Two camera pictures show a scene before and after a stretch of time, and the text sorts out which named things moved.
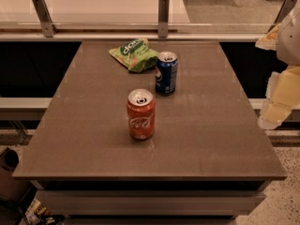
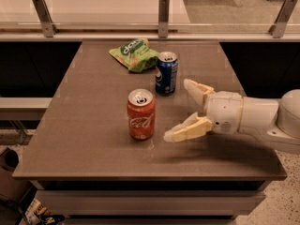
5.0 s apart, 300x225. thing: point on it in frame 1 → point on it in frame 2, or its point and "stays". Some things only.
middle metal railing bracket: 163,16 stays
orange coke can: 141,109 stays
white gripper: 289,42 → 223,111
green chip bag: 136,54 stays
